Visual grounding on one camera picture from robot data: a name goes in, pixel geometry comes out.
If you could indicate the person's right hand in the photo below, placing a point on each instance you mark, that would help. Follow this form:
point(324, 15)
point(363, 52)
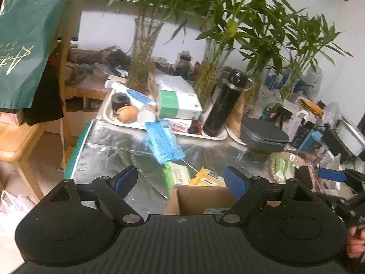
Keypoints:
point(355, 242)

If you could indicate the black tape roll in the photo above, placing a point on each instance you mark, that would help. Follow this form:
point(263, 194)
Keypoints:
point(119, 100)

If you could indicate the wet wipes pack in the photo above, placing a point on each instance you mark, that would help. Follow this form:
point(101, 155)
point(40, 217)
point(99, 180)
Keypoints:
point(282, 168)

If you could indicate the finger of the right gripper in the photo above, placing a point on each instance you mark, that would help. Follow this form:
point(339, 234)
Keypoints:
point(332, 175)

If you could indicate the grey zip hard case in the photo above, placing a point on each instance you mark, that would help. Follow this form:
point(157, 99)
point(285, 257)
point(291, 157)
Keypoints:
point(262, 136)

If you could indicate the wooden chair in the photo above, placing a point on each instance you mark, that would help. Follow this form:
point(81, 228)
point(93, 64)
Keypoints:
point(18, 141)

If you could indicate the green white box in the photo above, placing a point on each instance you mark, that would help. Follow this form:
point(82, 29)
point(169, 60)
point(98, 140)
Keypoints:
point(178, 105)

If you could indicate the black product box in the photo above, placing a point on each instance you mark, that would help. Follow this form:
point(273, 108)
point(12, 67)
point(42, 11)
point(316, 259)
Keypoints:
point(301, 134)

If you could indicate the green tissue pack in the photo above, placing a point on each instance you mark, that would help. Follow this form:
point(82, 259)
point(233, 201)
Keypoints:
point(175, 174)

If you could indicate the pink woven basket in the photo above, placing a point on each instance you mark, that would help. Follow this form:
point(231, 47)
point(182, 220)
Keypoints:
point(299, 162)

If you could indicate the small black tripod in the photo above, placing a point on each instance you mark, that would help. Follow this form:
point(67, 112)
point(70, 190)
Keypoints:
point(282, 115)

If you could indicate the yellow snack packet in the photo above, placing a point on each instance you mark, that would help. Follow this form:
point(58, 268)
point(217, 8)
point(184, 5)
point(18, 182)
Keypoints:
point(207, 178)

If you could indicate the black thermos bottle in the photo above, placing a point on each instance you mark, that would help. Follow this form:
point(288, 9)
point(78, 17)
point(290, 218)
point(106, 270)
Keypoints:
point(234, 85)

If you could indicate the left glass vase bamboo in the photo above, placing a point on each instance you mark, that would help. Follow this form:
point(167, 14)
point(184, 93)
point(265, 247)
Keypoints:
point(145, 36)

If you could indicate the cardboard box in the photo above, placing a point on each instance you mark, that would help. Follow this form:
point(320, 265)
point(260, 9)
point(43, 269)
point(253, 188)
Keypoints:
point(199, 200)

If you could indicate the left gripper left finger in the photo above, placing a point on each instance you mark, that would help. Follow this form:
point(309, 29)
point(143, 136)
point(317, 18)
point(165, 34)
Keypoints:
point(112, 191)

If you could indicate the blue plastic pouch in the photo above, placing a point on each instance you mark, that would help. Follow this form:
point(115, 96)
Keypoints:
point(163, 142)

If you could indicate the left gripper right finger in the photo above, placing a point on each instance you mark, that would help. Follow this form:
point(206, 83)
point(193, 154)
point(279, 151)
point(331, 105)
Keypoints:
point(248, 191)

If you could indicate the glass vase with bamboo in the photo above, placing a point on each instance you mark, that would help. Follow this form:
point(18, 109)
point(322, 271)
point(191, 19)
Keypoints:
point(214, 57)

